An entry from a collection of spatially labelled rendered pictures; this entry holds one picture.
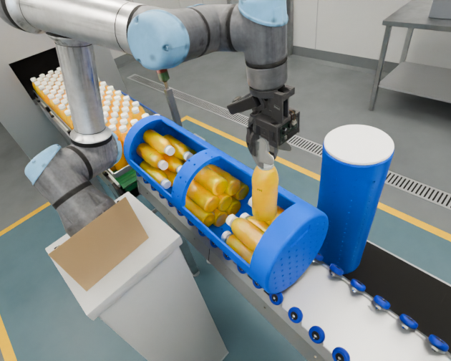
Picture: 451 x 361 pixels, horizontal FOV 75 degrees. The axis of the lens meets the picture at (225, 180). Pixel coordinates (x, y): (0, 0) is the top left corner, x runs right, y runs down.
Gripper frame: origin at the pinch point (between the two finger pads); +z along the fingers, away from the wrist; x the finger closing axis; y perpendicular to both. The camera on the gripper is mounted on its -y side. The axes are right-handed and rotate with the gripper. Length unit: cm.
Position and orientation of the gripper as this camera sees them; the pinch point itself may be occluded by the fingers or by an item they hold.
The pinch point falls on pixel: (265, 157)
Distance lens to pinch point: 71.8
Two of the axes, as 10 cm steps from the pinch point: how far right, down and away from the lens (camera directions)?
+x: 7.4, -5.4, 3.9
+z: 1.5, 7.1, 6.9
